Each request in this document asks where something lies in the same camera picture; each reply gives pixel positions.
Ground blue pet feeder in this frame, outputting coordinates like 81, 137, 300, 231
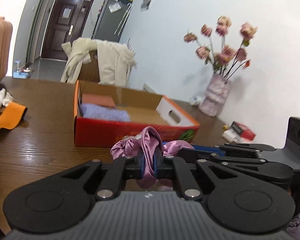
12, 61, 30, 79

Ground white panel against wall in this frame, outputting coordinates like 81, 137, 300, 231
142, 83, 156, 94

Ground lavender knitted cloth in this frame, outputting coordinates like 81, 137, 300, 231
80, 103, 131, 122

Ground grey refrigerator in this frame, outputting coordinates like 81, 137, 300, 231
91, 0, 133, 42

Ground red black small box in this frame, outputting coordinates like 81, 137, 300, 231
231, 121, 256, 141

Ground wall poster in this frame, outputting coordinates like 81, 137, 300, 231
140, 0, 154, 11

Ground wooden chair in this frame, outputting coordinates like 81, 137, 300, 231
78, 51, 100, 83

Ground red orange cardboard box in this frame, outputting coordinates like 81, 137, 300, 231
74, 80, 200, 147

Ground pink textured vase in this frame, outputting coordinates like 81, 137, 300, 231
199, 74, 231, 117

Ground small white medicine bottle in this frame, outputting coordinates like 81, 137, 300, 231
189, 95, 203, 106

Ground beige jacket on chair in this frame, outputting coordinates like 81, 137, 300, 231
61, 37, 136, 87

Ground rust brown felt cloth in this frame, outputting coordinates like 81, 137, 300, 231
82, 93, 116, 108

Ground dried pink roses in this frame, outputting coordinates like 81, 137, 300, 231
183, 15, 258, 80

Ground pink satin scrunchie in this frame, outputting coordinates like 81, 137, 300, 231
110, 126, 194, 189

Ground dark brown door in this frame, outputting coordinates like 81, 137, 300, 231
41, 0, 94, 61

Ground white charger plug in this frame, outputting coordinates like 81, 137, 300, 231
222, 129, 241, 143

